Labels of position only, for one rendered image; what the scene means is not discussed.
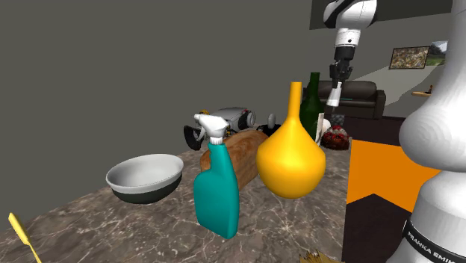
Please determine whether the white tapered tube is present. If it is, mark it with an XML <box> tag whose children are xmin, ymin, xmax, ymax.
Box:
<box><xmin>326</xmin><ymin>81</ymin><xmax>344</xmax><ymax>108</ymax></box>

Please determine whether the dark sofa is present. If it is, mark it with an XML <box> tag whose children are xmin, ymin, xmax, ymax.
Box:
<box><xmin>301</xmin><ymin>80</ymin><xmax>387</xmax><ymax>121</ymax></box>

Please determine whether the dark green glass bottle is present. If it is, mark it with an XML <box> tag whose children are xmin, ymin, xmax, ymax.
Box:
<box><xmin>299</xmin><ymin>71</ymin><xmax>326</xmax><ymax>142</ymax></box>

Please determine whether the white upright thing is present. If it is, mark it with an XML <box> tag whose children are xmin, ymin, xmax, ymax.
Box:
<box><xmin>314</xmin><ymin>112</ymin><xmax>332</xmax><ymax>146</ymax></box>

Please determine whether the red and dark round thing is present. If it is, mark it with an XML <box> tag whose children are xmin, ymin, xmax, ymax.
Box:
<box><xmin>320</xmin><ymin>125</ymin><xmax>351</xmax><ymax>152</ymax></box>

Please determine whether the small wooden side table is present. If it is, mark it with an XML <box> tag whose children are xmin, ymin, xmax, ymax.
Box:
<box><xmin>411</xmin><ymin>84</ymin><xmax>435</xmax><ymax>99</ymax></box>

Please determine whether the black base with grey knob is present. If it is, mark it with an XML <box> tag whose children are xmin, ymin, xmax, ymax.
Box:
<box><xmin>255</xmin><ymin>113</ymin><xmax>282</xmax><ymax>138</ymax></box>

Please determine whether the yellow long-necked vase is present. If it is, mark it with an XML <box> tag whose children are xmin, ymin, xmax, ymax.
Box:
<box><xmin>255</xmin><ymin>81</ymin><xmax>327</xmax><ymax>199</ymax></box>

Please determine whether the orange and dark robot stand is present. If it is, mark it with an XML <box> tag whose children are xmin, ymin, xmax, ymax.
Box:
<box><xmin>341</xmin><ymin>137</ymin><xmax>444</xmax><ymax>263</ymax></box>

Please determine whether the brown bread loaf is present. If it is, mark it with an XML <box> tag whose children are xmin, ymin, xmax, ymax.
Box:
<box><xmin>199</xmin><ymin>129</ymin><xmax>270</xmax><ymax>193</ymax></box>

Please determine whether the teal spray bottle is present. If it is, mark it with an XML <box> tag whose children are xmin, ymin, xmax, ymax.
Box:
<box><xmin>193</xmin><ymin>113</ymin><xmax>240</xmax><ymax>241</ymax></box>

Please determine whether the white and dark bowl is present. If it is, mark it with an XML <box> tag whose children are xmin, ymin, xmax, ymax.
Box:
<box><xmin>105</xmin><ymin>153</ymin><xmax>185</xmax><ymax>205</ymax></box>

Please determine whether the yellow spatula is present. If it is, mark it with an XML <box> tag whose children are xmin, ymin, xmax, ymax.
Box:
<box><xmin>7</xmin><ymin>211</ymin><xmax>43</xmax><ymax>263</ymax></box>

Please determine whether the framed wall picture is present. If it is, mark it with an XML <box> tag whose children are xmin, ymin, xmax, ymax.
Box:
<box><xmin>388</xmin><ymin>46</ymin><xmax>431</xmax><ymax>70</ymax></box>

